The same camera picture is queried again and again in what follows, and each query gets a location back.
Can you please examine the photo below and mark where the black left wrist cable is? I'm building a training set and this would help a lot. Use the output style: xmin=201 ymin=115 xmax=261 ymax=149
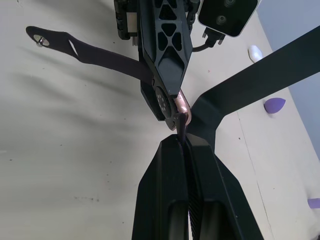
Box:
xmin=191 ymin=26 xmax=227 ymax=54

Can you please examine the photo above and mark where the rose gold watch body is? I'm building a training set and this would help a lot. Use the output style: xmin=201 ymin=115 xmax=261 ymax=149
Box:
xmin=153 ymin=84 xmax=193 ymax=127

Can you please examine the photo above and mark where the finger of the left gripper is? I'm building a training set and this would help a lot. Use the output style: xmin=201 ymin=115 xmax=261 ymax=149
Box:
xmin=137 ymin=0 xmax=193 ymax=97
xmin=140 ymin=76 xmax=178 ymax=131

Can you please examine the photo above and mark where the purple lipstick tube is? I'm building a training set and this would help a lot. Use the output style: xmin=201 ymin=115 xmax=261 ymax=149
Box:
xmin=307 ymin=197 xmax=320 ymax=210

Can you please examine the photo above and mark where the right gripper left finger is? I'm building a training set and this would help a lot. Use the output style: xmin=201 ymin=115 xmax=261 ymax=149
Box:
xmin=131 ymin=133 xmax=193 ymax=240

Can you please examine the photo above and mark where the black watch strap with pin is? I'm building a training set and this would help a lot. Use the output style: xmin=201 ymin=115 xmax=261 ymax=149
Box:
xmin=24 ymin=24 xmax=154 ymax=87

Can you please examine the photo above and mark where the white earbuds case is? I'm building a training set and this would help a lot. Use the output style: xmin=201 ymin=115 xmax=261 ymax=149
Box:
xmin=247 ymin=44 xmax=263 ymax=64

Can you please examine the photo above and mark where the black bent metal watch stand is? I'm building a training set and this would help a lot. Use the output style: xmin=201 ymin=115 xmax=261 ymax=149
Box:
xmin=187 ymin=24 xmax=320 ymax=157

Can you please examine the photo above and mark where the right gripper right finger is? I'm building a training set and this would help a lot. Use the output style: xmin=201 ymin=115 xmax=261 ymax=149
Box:
xmin=184 ymin=133 xmax=265 ymax=240

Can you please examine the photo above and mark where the purple makeup sponge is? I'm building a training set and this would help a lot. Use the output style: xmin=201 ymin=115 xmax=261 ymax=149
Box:
xmin=263 ymin=97 xmax=288 ymax=116

